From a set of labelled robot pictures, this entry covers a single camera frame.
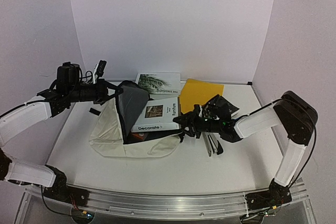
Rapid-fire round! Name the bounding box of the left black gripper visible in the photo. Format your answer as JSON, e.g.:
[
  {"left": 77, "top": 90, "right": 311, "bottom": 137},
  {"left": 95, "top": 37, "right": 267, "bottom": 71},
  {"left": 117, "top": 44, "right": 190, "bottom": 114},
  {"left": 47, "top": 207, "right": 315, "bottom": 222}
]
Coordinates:
[{"left": 67, "top": 78, "right": 123, "bottom": 104}]

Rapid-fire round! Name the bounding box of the dark cover paperback book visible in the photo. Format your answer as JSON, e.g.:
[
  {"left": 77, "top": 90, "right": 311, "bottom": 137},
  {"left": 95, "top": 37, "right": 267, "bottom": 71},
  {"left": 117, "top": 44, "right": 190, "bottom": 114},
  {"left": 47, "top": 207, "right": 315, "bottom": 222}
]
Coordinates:
[{"left": 206, "top": 94, "right": 239, "bottom": 119}]

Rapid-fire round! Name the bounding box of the white Decorate book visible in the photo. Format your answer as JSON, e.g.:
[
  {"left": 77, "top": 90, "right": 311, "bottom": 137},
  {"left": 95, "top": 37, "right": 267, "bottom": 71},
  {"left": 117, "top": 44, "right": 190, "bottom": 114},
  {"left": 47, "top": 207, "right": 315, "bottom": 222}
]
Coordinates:
[{"left": 131, "top": 97, "right": 180, "bottom": 133}]

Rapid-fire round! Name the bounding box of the white palm leaf book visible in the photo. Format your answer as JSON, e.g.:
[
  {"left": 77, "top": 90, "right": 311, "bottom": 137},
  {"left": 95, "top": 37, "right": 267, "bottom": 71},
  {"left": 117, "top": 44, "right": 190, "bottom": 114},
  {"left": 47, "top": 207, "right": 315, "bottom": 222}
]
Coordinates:
[{"left": 135, "top": 72, "right": 181, "bottom": 95}]

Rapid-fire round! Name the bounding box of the cream canvas backpack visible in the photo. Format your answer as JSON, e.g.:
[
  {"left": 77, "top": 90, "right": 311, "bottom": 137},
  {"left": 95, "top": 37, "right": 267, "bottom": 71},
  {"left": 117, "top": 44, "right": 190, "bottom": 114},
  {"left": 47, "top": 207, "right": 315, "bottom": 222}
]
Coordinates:
[{"left": 89, "top": 80, "right": 184, "bottom": 158}]

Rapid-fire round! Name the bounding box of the orange cover paperback book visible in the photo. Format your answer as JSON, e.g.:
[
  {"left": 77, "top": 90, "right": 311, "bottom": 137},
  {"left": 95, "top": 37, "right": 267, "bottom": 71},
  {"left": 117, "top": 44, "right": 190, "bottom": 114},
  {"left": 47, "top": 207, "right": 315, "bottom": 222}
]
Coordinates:
[{"left": 131, "top": 133, "right": 148, "bottom": 142}]

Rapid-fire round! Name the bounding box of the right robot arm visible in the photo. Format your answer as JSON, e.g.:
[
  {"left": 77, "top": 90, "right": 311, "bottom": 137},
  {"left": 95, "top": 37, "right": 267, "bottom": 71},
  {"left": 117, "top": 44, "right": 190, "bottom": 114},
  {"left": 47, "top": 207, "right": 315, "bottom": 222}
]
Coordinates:
[{"left": 173, "top": 91, "right": 318, "bottom": 188}]

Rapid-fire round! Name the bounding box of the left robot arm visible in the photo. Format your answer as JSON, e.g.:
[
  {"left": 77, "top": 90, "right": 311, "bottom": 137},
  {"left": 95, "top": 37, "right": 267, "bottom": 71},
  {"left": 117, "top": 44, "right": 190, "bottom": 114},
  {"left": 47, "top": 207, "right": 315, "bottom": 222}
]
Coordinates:
[{"left": 1, "top": 60, "right": 123, "bottom": 200}]

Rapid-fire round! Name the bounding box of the silver black stapler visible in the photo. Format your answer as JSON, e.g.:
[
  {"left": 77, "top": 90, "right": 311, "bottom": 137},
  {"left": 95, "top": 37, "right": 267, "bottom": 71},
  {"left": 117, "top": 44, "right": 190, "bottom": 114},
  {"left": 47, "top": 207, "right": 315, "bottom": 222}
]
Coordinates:
[{"left": 202, "top": 132, "right": 224, "bottom": 157}]

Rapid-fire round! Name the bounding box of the yellow flat book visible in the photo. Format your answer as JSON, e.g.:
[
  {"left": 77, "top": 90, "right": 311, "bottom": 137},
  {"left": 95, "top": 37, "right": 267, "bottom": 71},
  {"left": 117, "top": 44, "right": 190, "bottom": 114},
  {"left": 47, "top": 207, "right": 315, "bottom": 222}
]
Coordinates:
[{"left": 180, "top": 79, "right": 224, "bottom": 114}]

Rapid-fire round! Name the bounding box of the aluminium front rail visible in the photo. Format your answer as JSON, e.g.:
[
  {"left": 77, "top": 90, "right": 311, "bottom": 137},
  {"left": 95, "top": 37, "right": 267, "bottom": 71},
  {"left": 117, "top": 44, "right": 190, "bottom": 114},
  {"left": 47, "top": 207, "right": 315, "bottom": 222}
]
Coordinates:
[{"left": 25, "top": 176, "right": 312, "bottom": 221}]

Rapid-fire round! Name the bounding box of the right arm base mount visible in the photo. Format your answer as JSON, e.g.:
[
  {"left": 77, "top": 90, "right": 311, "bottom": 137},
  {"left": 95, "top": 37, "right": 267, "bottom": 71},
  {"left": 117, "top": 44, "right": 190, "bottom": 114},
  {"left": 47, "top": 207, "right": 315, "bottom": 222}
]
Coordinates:
[{"left": 245, "top": 179, "right": 292, "bottom": 210}]

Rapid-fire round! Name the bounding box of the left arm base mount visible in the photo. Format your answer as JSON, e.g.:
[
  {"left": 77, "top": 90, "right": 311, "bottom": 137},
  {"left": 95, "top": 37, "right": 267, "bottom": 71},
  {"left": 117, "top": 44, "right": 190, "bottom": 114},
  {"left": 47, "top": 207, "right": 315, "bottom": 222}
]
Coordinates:
[{"left": 43, "top": 173, "right": 89, "bottom": 209}]

